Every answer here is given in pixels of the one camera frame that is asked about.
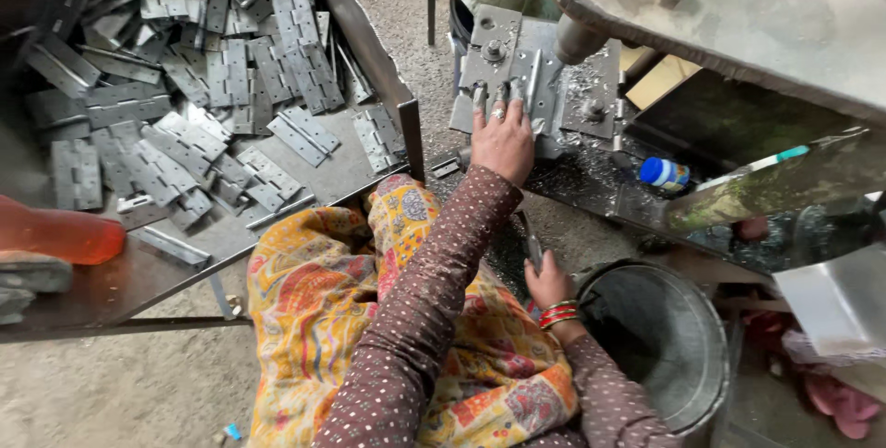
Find person's right hand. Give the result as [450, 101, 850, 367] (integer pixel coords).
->
[523, 249, 577, 311]

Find person's left hand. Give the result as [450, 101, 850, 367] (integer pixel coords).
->
[471, 81, 536, 188]

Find steel hinge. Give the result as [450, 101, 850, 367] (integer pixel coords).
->
[515, 209, 545, 273]
[524, 48, 555, 137]

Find red bangles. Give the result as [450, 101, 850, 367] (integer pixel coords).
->
[538, 300, 581, 330]

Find small hinge on ground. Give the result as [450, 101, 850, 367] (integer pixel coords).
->
[431, 152, 463, 179]

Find metal bucket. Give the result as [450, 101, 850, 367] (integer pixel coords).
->
[571, 259, 732, 443]

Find blue capped small bottle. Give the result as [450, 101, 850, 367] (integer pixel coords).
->
[638, 156, 692, 192]

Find steel drilling jig plate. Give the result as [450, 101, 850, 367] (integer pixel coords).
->
[449, 4, 624, 160]

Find yellow wooden block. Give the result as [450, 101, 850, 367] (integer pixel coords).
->
[623, 54, 703, 112]

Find yellow patterned garment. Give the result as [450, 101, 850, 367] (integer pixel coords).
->
[245, 173, 581, 448]

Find white stick with teal tip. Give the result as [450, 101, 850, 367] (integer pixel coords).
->
[695, 145, 811, 191]

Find black bucket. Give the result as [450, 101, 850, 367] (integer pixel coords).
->
[449, 0, 476, 54]

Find metal tray table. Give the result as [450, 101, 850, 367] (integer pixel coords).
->
[0, 0, 426, 345]

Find shiny metal sheet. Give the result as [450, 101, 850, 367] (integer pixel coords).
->
[772, 244, 886, 358]

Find grey drill press machine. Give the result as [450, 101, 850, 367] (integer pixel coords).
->
[529, 0, 886, 276]

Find pile of steel hinges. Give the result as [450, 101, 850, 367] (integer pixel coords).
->
[21, 0, 409, 269]

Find orange plastic bottle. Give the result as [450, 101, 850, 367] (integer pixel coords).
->
[0, 195, 127, 267]

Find grey cloth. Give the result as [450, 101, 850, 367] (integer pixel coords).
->
[0, 251, 73, 326]

